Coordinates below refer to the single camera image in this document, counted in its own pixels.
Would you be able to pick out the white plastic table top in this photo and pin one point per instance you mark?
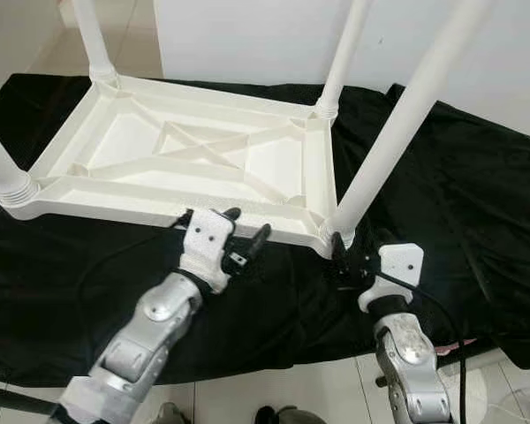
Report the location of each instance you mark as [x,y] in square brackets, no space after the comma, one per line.
[115,141]

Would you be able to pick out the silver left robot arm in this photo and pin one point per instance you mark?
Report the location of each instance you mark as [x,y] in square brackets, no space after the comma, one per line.
[146,336]

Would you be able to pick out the pink cushion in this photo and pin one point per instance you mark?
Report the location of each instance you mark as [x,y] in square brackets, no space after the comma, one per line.
[448,351]

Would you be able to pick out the black table cloth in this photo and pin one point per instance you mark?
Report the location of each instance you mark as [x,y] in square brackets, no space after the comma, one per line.
[477,221]

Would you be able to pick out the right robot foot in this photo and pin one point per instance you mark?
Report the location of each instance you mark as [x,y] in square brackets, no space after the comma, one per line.
[291,415]

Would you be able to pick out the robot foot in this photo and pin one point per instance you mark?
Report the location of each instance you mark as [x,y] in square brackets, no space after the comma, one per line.
[169,414]
[291,415]

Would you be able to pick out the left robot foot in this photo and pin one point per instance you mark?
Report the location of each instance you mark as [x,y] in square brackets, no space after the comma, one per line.
[169,414]

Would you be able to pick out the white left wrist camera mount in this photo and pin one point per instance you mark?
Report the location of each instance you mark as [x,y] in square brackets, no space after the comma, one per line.
[205,243]

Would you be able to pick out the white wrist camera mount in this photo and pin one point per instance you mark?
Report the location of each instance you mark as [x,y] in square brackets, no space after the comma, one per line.
[205,243]
[397,265]

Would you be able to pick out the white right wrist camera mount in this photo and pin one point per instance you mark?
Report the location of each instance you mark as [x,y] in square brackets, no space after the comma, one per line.
[397,265]

